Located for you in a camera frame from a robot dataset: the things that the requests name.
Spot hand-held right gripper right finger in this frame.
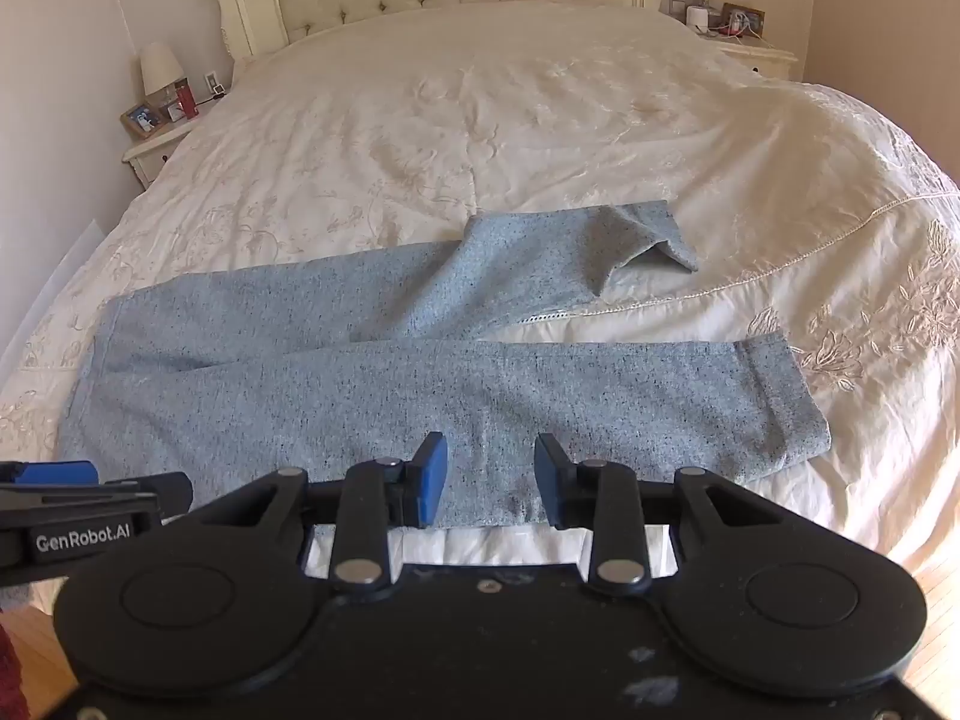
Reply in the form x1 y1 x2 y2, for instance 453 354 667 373
532 433 781 593

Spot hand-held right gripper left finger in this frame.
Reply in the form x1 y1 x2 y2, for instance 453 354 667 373
187 431 451 592

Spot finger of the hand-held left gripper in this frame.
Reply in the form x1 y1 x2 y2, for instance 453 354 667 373
0 471 194 524
0 460 100 488

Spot grey speckled pants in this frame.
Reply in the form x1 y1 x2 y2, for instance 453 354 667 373
56 199 832 530

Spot white bed sheet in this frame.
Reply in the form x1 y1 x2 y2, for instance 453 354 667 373
304 523 680 578

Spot cream nightstand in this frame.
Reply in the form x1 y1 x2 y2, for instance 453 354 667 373
705 30 797 83
122 116 200 192

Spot cream embroidered bedspread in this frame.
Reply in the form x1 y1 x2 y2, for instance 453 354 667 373
0 0 960 578

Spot wooden photo frame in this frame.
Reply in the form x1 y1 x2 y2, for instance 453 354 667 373
120 101 164 140
721 4 766 35

